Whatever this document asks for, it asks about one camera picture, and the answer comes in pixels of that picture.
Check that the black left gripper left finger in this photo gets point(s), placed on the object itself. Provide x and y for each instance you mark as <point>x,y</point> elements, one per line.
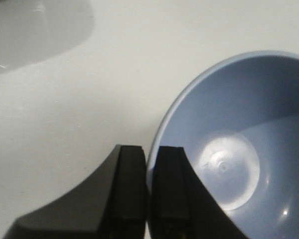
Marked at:
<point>108,204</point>

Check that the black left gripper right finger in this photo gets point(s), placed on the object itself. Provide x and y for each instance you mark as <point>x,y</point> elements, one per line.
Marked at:
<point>180,205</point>

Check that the blue plastic bowl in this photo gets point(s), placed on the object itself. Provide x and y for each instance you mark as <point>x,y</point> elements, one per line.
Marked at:
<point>238,123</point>

